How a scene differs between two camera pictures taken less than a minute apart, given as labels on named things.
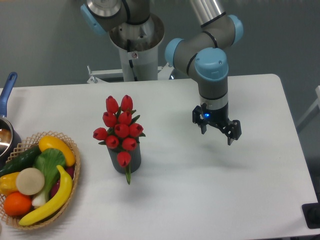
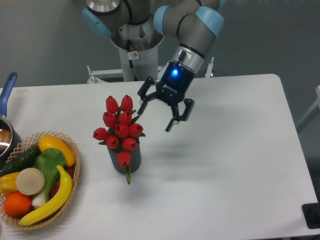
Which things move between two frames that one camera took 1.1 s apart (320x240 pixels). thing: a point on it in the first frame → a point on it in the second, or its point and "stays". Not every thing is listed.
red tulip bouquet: (122, 133) stays
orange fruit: (17, 204) stays
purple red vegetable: (70, 170) stays
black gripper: (219, 117) → (171, 89)
